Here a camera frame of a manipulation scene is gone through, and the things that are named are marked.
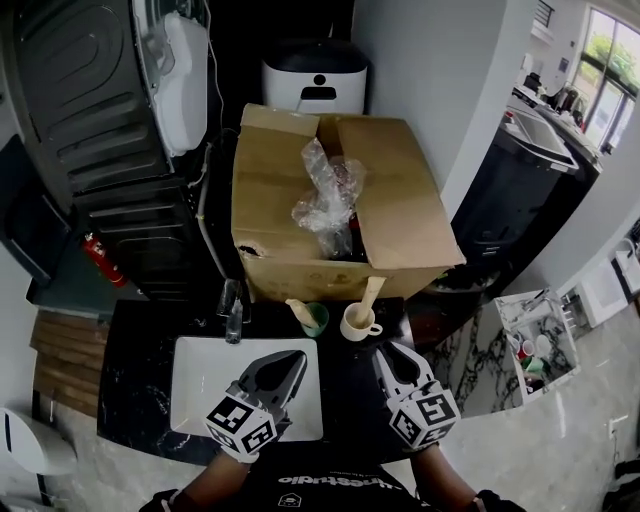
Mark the wooden pallet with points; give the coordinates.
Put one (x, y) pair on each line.
(65, 365)

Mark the white rectangular sink basin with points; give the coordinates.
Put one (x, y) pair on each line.
(210, 380)

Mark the chrome faucet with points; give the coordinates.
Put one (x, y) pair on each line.
(234, 315)

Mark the wooden item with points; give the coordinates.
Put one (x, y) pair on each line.
(300, 311)
(371, 297)

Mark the person's right forearm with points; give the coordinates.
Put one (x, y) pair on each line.
(442, 475)

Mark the white rounded bin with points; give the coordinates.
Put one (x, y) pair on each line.
(35, 445)

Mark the small red cup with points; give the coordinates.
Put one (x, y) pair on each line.
(525, 350)

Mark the dark grey washing machine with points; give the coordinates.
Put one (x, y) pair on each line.
(150, 240)
(90, 100)

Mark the black marble vanity stand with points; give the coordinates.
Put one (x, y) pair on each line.
(135, 390)

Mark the white marble sink cabinet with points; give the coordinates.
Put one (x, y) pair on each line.
(480, 370)

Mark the dark green raised platform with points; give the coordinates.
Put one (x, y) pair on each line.
(65, 295)

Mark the dark grey leaning panel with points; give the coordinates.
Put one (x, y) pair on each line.
(30, 225)

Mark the person's black shirt torso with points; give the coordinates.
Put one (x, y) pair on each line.
(330, 487)

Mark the red fire extinguisher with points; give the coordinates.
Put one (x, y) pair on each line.
(105, 260)

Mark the black cabinet with grey lid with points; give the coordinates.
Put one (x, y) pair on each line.
(510, 200)

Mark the white appliance with black lid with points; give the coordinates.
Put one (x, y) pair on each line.
(315, 75)

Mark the small white cup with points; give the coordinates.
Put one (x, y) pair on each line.
(544, 345)

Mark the white washbasin stand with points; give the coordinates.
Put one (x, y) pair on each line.
(602, 295)

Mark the brown cardboard box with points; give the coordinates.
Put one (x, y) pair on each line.
(270, 200)

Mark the small pale green cup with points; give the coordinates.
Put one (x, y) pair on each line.
(534, 367)

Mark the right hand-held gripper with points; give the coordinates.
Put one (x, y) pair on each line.
(425, 417)

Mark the person's left forearm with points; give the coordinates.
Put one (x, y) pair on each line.
(215, 480)

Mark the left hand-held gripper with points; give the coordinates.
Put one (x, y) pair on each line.
(240, 425)

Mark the clear plastic bubble wrap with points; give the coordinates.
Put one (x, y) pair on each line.
(325, 210)

